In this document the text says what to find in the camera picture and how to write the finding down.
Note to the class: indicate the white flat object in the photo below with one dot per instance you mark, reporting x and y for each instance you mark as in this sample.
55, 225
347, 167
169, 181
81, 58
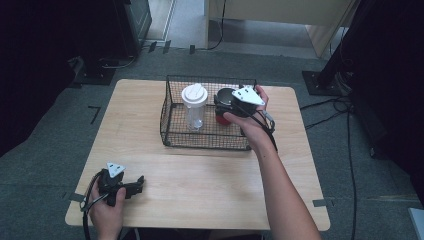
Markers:
418, 225

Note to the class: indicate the person's right hand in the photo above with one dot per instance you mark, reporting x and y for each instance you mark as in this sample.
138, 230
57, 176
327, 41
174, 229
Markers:
253, 128

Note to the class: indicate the red steel cup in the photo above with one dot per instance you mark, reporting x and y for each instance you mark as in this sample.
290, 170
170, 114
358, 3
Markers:
222, 120

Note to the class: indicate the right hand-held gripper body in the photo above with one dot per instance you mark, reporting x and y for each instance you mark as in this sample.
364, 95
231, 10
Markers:
248, 96

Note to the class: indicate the grey tape strip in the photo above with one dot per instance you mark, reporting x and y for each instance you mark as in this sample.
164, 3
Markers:
76, 197
319, 202

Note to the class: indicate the beige wooden cabinet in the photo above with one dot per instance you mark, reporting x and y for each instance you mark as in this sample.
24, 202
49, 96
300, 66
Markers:
283, 11

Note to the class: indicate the black stand base plate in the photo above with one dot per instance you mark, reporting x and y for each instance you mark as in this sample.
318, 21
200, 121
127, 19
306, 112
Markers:
320, 85
95, 75

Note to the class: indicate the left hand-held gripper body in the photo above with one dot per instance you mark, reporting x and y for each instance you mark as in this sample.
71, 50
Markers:
108, 183

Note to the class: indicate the short black floor tape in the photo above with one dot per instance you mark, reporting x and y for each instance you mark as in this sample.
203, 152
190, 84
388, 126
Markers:
152, 46
192, 49
167, 46

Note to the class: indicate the black cabinet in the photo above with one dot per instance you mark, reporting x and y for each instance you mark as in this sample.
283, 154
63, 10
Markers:
133, 23

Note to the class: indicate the person's left hand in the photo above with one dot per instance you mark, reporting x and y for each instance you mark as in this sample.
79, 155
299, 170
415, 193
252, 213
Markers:
106, 216

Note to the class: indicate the angled black floor tape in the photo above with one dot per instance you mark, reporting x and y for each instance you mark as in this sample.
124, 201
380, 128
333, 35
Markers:
95, 112

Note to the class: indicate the clear bottle with white lid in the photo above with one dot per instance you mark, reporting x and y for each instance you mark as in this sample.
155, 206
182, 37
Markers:
194, 100

